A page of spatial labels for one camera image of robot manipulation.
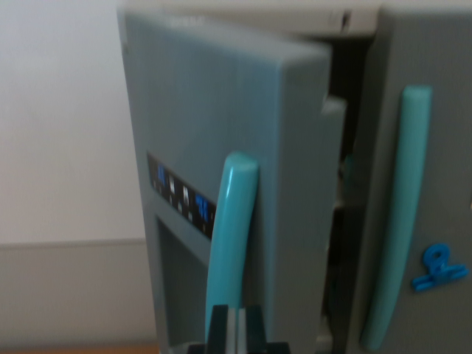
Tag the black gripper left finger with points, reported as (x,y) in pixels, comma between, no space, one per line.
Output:
(220,326)

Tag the blue clip magnet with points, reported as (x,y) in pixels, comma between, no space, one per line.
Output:
(439,274)

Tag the grey toy fridge cabinet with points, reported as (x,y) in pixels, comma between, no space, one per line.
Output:
(295,22)

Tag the black temperature display panel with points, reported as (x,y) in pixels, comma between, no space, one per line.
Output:
(177,191)

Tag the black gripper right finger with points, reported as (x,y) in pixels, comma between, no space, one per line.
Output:
(254,326)

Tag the grey fridge door with magnets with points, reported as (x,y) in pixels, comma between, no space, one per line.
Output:
(450,147)

